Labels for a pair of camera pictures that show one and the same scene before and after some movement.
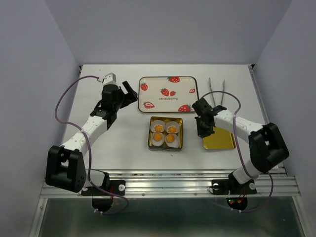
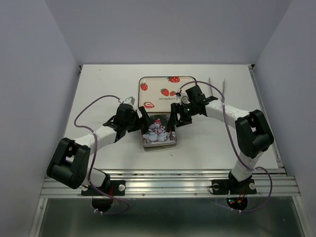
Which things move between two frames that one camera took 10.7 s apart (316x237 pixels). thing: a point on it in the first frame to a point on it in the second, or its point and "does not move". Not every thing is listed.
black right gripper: (202, 133) to (182, 120)
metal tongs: (223, 84) does not move
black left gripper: (131, 96) to (145, 119)
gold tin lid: (222, 138) to (157, 134)
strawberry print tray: (167, 94) does not move
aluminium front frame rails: (186, 183) does not move
